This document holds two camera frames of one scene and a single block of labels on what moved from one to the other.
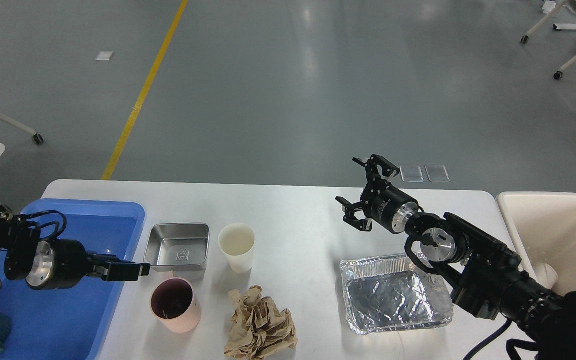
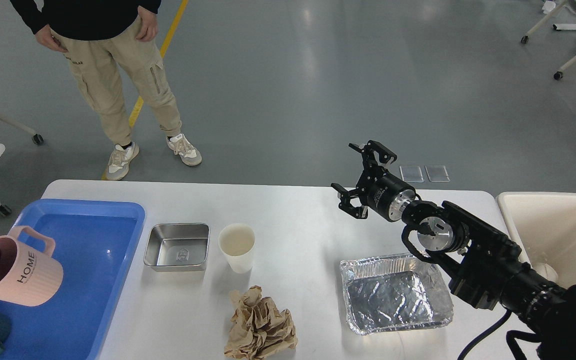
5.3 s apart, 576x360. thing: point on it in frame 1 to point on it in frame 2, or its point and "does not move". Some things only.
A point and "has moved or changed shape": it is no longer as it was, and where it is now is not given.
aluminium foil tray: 391,293 does not move
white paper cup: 236,241 does not move
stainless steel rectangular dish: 178,247 does not move
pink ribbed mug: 175,304 has moved or changed shape
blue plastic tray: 73,323 does not move
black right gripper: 382,204 to 386,197
